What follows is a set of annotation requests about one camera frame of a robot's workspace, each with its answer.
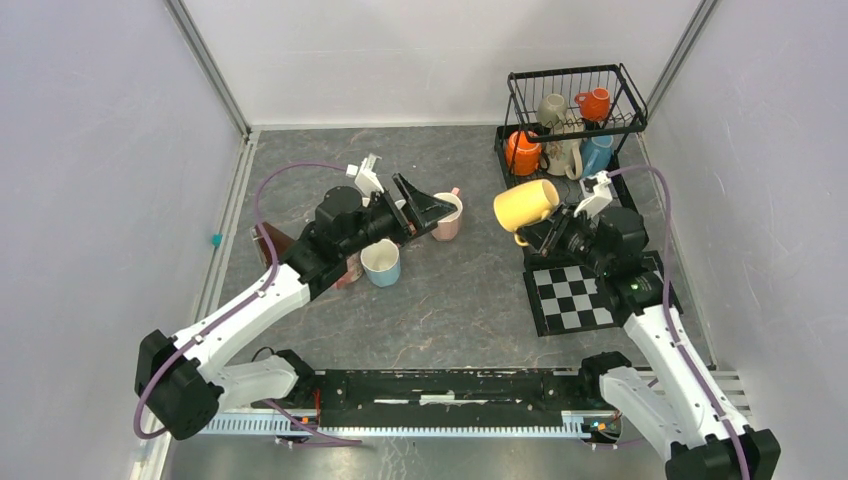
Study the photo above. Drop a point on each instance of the teal blue mug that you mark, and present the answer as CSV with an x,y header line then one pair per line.
x,y
596,154

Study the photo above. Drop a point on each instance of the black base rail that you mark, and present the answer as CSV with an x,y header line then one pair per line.
x,y
444,398

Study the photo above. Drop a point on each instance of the pink patterned mug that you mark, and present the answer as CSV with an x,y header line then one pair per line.
x,y
354,272

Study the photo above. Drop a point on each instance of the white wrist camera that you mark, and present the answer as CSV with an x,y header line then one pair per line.
x,y
598,194
364,176

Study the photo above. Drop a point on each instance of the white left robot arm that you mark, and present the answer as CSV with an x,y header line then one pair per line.
x,y
186,378

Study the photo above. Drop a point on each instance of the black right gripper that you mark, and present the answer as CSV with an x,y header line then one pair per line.
x,y
546,234

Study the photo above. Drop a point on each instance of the beige grey mug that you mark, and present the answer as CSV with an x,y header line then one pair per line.
x,y
551,111

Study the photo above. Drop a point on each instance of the checkerboard calibration board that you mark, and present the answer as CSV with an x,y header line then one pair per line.
x,y
565,300

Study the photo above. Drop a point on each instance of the brown wedge block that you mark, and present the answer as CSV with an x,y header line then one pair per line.
x,y
268,239

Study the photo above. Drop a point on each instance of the black wire dish rack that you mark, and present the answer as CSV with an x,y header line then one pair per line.
x,y
628,115

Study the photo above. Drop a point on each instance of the light pink hexagonal mug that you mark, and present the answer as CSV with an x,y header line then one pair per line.
x,y
448,227

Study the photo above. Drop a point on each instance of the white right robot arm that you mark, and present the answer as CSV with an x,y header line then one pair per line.
x,y
692,424

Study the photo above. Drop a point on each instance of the yellow mug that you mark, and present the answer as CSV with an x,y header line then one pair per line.
x,y
525,204

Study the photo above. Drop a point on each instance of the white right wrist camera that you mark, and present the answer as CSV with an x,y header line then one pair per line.
x,y
598,194

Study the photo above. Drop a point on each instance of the orange ribbed mug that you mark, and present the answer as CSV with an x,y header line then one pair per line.
x,y
522,154

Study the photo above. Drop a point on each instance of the cream floral mug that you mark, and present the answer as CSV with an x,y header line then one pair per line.
x,y
564,156

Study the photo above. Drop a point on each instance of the small orange cup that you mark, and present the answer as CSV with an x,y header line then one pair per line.
x,y
594,105

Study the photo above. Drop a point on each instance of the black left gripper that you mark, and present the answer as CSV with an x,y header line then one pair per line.
x,y
422,210

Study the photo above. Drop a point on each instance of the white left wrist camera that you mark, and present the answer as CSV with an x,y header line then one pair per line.
x,y
364,176

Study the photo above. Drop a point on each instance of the light blue hexagonal mug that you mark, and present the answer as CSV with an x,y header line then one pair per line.
x,y
381,263

